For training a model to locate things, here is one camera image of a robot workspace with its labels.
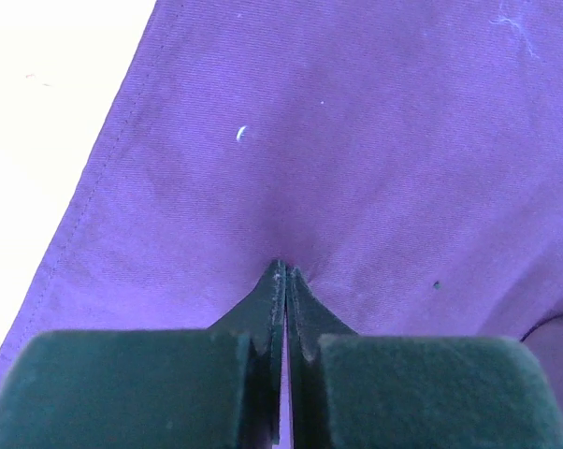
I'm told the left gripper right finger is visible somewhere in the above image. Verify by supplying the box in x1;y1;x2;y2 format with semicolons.
286;268;563;448

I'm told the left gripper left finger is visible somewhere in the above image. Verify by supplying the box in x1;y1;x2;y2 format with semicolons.
0;261;286;449

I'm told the purple surgical wrap cloth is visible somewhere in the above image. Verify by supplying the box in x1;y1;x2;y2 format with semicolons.
0;1;563;412

